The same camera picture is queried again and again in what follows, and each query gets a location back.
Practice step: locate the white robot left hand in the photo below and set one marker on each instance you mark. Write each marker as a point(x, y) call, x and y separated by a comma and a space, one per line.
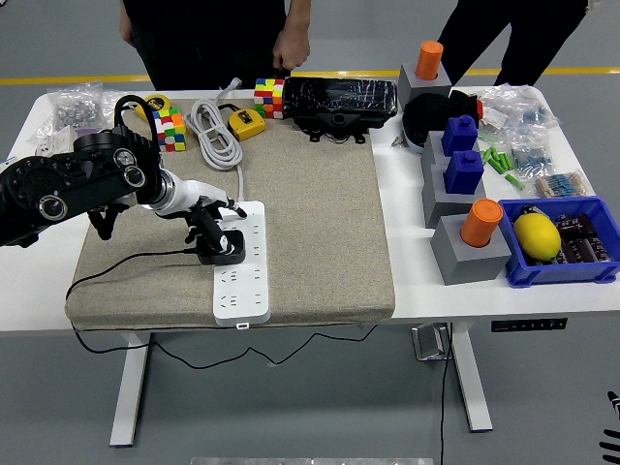
point(194, 198)

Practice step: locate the person's right hand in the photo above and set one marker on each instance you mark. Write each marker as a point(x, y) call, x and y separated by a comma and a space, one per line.
point(127, 31)

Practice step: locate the person's left hand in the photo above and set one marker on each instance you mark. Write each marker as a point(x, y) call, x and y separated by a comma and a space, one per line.
point(292, 48)

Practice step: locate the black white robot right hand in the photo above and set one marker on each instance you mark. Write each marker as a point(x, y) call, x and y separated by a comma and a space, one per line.
point(614, 436)

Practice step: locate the black plug adapter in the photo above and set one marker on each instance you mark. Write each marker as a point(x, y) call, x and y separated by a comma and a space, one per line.
point(237, 254)

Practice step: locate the white power strip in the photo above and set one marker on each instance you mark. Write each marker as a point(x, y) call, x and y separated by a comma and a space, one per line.
point(242, 295)

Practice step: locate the person's right forearm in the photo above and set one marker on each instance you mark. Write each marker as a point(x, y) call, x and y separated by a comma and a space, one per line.
point(126, 10)

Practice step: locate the colourful puzzle cube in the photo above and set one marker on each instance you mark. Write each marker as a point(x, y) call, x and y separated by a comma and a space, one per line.
point(269, 99)
point(172, 131)

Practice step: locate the black film-wrapped device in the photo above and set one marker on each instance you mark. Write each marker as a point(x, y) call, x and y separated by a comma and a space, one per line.
point(339, 97)

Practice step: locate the person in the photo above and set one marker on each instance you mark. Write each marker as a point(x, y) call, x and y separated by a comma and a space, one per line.
point(484, 29)
point(194, 43)

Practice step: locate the yellow tape measure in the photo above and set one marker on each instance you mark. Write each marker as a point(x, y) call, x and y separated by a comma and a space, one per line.
point(157, 102)
point(246, 123)

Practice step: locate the clear bag of screws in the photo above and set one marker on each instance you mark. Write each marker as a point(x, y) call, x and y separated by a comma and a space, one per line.
point(72, 109)

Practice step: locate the grey-brown mat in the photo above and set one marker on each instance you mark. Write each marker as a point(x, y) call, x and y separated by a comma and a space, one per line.
point(315, 218)

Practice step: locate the grey block with round hole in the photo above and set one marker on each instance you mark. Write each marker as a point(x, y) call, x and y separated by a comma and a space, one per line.
point(416, 89)
point(465, 264)

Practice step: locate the orange cylinder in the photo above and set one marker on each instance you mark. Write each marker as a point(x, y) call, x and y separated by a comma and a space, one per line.
point(428, 60)
point(479, 225)

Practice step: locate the small metal clip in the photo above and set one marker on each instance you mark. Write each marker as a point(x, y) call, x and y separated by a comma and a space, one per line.
point(397, 142)

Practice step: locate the black table control panel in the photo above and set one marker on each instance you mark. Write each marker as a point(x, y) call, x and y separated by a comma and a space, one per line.
point(528, 324)

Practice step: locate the black cap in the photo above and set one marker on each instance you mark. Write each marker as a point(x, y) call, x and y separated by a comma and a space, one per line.
point(426, 116)

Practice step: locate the white table leg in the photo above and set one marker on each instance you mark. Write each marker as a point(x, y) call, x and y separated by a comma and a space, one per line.
point(472, 382)
point(131, 387)

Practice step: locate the blue plastic bin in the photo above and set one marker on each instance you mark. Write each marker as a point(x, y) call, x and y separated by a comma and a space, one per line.
point(557, 273)

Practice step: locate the grey block with square hole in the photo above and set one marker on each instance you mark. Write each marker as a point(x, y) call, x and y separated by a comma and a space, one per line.
point(431, 150)
point(436, 203)

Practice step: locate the white circuit breaker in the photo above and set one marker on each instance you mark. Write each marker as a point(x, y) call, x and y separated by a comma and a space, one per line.
point(7, 163)

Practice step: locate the blue stepped block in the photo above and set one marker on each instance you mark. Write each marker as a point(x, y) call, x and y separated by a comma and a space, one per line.
point(457, 135)
point(462, 174)

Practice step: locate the red plastic piece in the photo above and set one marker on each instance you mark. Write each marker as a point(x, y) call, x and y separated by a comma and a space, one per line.
point(479, 109)

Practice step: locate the yellow lemon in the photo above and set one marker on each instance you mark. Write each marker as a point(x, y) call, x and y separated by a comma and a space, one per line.
point(535, 235)

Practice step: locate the clear bag of blue resistors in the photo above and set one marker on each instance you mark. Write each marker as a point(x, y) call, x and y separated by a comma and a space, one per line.
point(528, 114)
point(530, 160)

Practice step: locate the clear bag of taped resistors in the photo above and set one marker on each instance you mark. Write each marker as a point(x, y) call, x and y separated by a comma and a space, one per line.
point(562, 184)

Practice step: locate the white wall socket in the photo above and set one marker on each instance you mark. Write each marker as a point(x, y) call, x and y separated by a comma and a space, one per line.
point(53, 143)

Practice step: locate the silver metal bracket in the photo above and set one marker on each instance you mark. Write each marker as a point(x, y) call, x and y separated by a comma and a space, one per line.
point(428, 341)

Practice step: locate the green wall anchor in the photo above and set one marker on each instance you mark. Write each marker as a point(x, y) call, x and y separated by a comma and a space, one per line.
point(495, 165)
point(514, 181)
point(485, 155)
point(506, 161)
point(495, 153)

